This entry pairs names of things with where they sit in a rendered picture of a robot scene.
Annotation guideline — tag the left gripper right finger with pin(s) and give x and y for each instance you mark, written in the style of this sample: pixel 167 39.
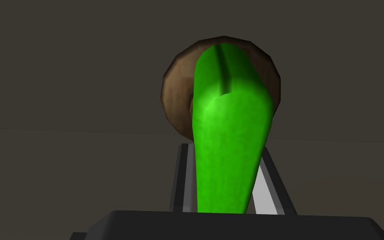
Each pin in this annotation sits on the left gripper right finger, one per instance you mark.
pixel 270 193

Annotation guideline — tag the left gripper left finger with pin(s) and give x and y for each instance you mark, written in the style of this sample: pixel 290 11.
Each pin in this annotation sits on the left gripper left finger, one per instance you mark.
pixel 181 180

